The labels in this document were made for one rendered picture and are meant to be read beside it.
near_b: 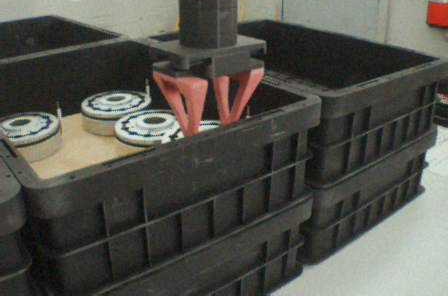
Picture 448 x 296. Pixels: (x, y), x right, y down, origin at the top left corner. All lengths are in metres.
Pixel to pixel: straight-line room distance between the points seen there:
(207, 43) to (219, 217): 0.16
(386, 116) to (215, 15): 0.28
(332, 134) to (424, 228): 0.26
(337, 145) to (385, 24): 2.97
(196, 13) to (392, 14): 3.09
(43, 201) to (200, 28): 0.21
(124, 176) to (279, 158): 0.18
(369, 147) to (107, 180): 0.36
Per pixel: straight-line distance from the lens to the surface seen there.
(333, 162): 0.54
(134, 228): 0.38
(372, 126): 0.58
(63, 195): 0.33
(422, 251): 0.67
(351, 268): 0.62
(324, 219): 0.57
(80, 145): 0.63
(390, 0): 3.48
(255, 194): 0.46
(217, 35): 0.44
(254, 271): 0.50
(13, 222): 0.33
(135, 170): 0.35
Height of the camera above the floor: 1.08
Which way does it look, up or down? 23 degrees down
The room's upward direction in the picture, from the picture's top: straight up
